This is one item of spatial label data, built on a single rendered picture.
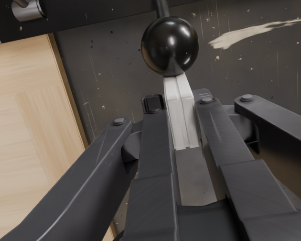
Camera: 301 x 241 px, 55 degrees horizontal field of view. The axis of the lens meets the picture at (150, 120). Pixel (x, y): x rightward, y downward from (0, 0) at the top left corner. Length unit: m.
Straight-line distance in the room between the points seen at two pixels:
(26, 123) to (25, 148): 0.04
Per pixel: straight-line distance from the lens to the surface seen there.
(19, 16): 0.30
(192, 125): 0.16
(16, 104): 0.38
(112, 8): 0.29
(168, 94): 0.16
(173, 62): 0.18
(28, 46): 0.35
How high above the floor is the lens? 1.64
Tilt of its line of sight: 35 degrees down
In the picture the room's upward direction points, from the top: 94 degrees clockwise
